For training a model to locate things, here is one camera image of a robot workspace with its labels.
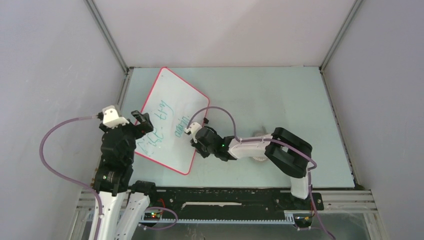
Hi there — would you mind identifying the pink-framed whiteboard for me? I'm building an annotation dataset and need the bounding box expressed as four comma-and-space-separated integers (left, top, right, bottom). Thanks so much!
135, 67, 210, 175

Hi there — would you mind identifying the grey mesh sponge eraser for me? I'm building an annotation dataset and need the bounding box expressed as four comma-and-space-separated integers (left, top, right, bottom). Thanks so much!
251, 126, 268, 162

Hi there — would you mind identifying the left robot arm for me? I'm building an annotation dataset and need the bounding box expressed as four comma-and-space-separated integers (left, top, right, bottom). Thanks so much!
89, 107, 154, 240

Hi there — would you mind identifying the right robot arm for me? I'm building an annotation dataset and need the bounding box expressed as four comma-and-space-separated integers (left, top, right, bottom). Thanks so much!
184, 122, 314, 209

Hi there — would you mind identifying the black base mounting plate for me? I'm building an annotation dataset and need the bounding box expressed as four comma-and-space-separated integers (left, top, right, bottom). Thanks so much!
153, 187, 324, 222

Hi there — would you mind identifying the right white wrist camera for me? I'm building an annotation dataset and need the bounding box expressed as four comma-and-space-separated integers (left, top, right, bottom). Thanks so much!
184, 122, 203, 136

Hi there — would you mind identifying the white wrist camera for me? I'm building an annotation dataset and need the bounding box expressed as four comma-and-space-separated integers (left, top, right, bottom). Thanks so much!
97, 105, 130, 129
184, 122, 203, 136

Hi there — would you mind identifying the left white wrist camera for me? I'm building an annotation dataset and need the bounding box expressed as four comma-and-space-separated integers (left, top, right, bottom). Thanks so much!
97, 105, 130, 129

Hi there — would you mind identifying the left corner aluminium post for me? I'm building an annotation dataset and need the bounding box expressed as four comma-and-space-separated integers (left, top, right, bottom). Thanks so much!
84, 0, 129, 75

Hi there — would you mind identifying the corner aluminium post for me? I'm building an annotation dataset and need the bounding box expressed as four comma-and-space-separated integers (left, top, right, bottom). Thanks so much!
319, 0, 365, 73
84, 0, 129, 75

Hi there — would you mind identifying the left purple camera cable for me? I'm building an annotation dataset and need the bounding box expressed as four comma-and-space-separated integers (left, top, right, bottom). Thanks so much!
39, 114, 104, 240

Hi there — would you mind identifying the purple camera cable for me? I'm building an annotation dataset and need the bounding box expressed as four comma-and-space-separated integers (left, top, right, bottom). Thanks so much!
186, 106, 335, 240
39, 114, 104, 240

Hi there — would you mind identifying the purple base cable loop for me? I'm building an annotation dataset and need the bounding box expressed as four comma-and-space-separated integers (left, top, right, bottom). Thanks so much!
139, 206, 179, 231

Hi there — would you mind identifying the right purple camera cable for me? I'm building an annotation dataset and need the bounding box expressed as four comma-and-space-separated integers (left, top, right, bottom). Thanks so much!
186, 106, 335, 240

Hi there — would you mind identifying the aluminium frame rail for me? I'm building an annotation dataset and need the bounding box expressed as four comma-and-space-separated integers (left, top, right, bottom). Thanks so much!
74, 190, 379, 226

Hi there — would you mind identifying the right corner aluminium post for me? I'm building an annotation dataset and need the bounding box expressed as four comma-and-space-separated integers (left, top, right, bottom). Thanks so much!
319, 0, 365, 73

